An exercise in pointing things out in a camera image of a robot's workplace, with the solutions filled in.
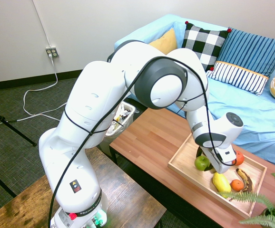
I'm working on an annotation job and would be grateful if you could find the black tripod stand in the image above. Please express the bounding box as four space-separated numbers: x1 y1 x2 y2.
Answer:
0 105 38 198

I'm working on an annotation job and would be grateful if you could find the small orange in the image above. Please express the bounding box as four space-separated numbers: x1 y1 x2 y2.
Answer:
230 179 245 192

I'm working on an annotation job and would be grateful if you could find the black white checkered pillow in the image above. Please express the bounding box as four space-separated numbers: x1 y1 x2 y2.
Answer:
181 20 232 72

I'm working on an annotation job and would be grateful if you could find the green apple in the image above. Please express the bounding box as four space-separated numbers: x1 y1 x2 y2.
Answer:
194 155 211 171

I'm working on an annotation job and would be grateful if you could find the white power cord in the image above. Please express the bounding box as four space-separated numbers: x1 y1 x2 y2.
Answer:
0 58 68 131

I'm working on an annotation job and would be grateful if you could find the white trash bag liner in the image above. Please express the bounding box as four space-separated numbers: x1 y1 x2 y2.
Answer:
105 102 136 137

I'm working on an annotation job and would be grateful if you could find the light blue covered sofa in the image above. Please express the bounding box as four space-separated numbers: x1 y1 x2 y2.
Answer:
113 13 275 167

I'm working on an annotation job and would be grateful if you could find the rustic brown robot table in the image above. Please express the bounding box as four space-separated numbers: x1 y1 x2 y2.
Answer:
0 147 167 228

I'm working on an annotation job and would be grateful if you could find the white wall cable conduit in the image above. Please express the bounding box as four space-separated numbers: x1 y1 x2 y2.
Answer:
31 0 52 48

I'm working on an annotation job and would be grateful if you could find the blue striped pillow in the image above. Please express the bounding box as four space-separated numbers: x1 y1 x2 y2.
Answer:
215 28 275 78

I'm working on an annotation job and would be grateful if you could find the mustard yellow pillow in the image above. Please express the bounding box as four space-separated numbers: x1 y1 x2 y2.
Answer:
148 28 178 55

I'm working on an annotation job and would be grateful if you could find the overripe brown banana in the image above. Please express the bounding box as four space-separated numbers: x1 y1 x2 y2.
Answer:
236 168 254 192

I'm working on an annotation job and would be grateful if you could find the yellow mango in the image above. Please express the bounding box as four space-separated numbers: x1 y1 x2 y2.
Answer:
212 171 232 199

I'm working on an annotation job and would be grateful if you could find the reddish wooden coffee table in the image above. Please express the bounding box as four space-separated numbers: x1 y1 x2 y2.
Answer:
108 106 275 228

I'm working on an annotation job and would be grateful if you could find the wooden tray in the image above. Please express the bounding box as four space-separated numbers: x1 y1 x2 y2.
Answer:
167 133 268 218

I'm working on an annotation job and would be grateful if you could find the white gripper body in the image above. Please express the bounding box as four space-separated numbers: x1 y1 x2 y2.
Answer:
204 148 235 174

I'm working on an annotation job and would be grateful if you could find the red round fruit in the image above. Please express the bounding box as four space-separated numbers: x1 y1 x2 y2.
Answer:
231 151 245 166

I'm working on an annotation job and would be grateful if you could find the white navy striped pillow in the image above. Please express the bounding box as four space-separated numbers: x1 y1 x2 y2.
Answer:
205 61 269 96

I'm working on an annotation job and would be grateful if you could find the beige trash bin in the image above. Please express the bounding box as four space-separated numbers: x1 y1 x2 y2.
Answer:
99 102 137 157

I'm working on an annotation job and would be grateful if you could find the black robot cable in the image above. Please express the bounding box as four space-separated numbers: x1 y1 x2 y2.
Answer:
47 56 238 228

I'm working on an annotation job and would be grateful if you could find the wall power outlet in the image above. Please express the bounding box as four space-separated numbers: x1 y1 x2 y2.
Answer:
45 47 59 59

